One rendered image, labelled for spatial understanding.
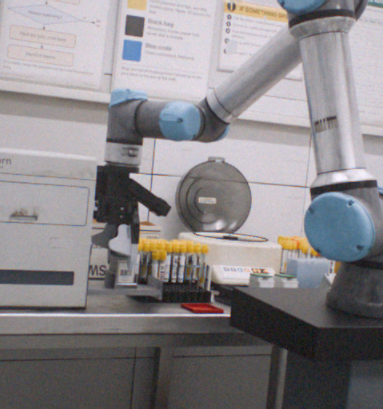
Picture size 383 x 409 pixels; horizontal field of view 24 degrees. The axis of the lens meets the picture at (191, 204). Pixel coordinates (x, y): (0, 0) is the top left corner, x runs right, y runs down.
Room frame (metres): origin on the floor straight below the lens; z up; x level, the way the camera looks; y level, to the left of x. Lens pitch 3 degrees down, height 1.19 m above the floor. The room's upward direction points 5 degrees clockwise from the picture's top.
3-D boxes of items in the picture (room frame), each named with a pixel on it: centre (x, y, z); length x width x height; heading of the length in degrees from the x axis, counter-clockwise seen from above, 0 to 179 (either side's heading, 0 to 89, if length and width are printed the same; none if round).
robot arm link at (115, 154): (1.79, 0.15, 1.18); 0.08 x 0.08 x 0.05
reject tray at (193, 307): (1.84, -0.04, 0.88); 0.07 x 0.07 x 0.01; 27
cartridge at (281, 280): (2.03, -0.23, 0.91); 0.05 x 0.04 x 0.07; 27
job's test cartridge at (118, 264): (1.80, 0.13, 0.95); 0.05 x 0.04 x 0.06; 27
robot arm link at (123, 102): (1.79, 0.14, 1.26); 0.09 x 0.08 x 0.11; 57
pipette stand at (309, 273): (2.11, -0.29, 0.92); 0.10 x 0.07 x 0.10; 124
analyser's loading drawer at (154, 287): (1.79, 0.15, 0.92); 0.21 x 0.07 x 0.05; 117
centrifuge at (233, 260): (2.29, -0.11, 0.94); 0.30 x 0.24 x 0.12; 18
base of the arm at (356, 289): (1.64, -0.34, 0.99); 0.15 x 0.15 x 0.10
